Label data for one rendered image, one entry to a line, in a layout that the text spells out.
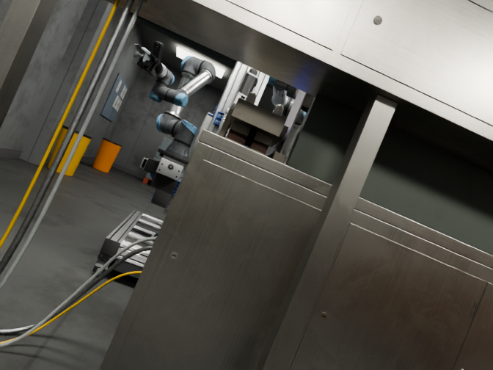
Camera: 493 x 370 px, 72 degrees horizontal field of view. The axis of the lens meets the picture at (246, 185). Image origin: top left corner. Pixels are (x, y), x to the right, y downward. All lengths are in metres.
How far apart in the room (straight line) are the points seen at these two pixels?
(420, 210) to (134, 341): 0.96
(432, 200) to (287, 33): 0.69
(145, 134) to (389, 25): 9.60
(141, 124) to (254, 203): 9.42
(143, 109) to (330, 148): 9.51
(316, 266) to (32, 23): 0.91
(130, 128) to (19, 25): 9.42
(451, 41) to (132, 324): 1.15
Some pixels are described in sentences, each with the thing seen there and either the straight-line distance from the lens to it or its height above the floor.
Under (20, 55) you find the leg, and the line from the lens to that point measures 1.03.
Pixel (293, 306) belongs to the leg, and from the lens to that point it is 0.92.
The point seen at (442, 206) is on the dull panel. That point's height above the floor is 0.98.
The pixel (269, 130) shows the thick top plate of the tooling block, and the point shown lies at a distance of 1.06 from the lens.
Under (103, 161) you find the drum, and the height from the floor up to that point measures 0.22.
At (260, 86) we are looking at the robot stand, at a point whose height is 1.51.
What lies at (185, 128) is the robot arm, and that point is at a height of 1.00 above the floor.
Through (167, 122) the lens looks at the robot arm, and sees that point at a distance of 2.26.
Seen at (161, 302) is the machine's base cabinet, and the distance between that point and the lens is 1.10.
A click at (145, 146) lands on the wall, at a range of 10.31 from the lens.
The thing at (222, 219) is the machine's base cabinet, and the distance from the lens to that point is 1.03.
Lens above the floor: 0.77
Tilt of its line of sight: 1 degrees up
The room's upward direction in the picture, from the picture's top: 23 degrees clockwise
